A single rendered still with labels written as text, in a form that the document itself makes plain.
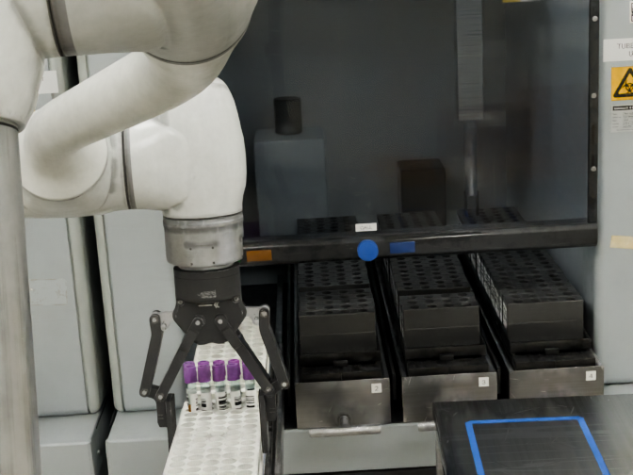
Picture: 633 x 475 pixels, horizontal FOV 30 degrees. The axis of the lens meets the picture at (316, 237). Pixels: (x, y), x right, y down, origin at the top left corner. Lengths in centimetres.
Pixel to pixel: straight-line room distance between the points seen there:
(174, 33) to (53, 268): 100
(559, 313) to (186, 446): 65
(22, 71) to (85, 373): 109
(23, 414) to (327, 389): 99
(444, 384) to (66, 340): 56
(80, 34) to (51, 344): 107
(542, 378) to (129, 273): 61
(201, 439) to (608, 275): 70
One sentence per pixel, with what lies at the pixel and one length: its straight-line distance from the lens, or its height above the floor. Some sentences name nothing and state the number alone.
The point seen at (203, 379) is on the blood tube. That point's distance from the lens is 146.
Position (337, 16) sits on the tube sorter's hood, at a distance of 164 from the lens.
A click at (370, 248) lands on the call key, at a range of 168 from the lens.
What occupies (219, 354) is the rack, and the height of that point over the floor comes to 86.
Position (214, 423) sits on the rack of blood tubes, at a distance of 142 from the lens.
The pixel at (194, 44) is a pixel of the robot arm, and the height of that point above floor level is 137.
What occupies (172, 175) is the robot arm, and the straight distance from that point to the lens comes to 128.
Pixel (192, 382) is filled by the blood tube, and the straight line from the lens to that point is 146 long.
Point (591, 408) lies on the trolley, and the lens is 156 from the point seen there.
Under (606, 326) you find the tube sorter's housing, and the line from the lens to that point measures 181.
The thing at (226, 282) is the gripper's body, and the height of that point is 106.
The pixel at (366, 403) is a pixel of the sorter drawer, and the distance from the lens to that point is 170.
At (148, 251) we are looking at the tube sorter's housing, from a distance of 173.
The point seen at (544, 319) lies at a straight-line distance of 177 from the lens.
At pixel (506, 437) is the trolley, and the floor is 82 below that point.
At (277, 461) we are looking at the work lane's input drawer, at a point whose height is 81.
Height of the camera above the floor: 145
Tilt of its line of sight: 16 degrees down
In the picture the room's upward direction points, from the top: 3 degrees counter-clockwise
